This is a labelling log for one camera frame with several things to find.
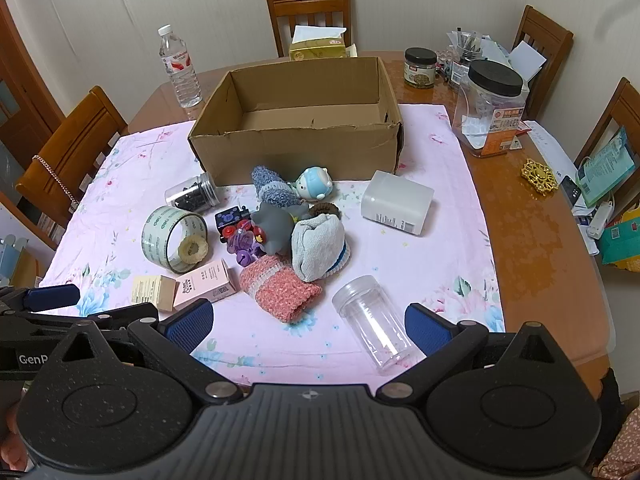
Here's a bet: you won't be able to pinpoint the stack of white papers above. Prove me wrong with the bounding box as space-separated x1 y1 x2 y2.
477 34 516 68

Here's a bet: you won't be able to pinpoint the brown hair scrunchie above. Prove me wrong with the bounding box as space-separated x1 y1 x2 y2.
307 201 342 221

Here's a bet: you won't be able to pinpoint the large clear tape roll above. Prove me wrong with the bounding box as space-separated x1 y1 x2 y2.
141 205 208 273

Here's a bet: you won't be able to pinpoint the brown cardboard box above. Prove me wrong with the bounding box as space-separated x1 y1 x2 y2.
187 56 405 188

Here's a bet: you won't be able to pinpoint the wooden chair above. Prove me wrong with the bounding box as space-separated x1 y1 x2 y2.
15 85 130 226
575 77 640 171
265 0 353 58
512 5 575 121

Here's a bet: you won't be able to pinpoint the brown wooden desktop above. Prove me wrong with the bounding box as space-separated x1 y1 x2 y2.
127 52 621 396

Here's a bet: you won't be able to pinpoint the purple plastic toy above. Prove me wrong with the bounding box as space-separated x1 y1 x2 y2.
227 230 261 266

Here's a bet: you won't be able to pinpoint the teal plastic packet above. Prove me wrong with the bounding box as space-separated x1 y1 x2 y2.
575 127 638 208

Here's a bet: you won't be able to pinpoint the glass pen holder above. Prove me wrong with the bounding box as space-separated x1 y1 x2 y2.
447 27 483 91

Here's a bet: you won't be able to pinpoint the small pink box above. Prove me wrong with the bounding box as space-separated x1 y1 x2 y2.
172 260 237 311

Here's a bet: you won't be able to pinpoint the small black lid jar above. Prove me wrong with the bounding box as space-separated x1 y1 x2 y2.
404 47 438 90

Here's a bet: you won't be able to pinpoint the white knitted blue stripe sock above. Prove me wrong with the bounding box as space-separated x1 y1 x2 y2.
291 213 349 281

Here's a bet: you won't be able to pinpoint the large clear black lid jar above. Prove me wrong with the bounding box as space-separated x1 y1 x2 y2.
451 59 526 158

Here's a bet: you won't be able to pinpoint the white translucent plastic bottle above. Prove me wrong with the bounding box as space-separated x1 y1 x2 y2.
361 170 436 236

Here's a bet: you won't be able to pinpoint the white power strip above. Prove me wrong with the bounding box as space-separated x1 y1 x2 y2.
585 201 615 241

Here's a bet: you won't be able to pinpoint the small black device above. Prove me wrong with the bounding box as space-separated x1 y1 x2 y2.
560 176 583 206

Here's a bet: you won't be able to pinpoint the pink knitted sock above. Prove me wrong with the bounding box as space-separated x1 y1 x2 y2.
239 254 323 322

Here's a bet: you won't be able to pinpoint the blue fuzzy sock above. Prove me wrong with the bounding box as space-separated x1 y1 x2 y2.
251 165 303 209

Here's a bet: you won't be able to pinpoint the small beige box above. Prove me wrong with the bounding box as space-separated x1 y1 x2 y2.
131 275 177 311

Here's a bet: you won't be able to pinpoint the silver metal chain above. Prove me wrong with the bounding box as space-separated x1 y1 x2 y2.
32 155 81 211

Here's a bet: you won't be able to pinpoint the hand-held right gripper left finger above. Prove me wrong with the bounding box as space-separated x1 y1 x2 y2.
50 299 241 406

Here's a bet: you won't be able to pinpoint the gold ornate coaster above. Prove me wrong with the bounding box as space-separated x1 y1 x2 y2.
521 158 559 193

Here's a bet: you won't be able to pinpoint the yellow green bag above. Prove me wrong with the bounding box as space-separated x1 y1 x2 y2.
600 210 640 272

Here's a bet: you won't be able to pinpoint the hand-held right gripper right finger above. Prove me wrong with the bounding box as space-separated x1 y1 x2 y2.
375 302 571 406

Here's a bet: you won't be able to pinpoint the grey rubber toy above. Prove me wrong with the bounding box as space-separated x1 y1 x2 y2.
250 201 311 256

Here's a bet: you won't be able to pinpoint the black cube toy red wheels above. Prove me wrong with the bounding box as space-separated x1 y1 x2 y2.
215 206 263 243

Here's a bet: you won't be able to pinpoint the clear plastic water bottle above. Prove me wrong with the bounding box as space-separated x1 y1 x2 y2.
158 25 203 109

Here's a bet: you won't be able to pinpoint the small beige tape roll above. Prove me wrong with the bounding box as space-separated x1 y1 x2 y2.
178 236 208 264

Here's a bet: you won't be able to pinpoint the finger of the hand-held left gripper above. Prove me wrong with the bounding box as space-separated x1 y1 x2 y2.
0 302 160 333
0 284 82 313

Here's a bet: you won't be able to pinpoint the white paper sheets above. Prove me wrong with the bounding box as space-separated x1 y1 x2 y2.
520 120 576 177

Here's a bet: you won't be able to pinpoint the blue white round toy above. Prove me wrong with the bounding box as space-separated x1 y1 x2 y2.
295 166 337 202

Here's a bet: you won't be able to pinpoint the clear plastic jar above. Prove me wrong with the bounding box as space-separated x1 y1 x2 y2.
331 275 426 377

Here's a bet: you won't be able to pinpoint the wooden glass door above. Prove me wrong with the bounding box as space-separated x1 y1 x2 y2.
0 7 66 171

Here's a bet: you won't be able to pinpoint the pink floral cloth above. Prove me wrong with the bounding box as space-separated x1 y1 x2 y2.
37 104 506 388

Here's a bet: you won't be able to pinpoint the person's left hand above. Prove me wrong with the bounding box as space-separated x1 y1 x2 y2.
0 400 33 473

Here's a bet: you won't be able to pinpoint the small jar with dark contents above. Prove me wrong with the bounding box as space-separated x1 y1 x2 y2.
165 171 221 212

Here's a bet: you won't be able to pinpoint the white card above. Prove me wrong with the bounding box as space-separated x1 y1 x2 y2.
510 40 548 80

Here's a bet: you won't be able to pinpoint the gold green tissue box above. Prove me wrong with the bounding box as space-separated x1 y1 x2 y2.
288 25 358 61

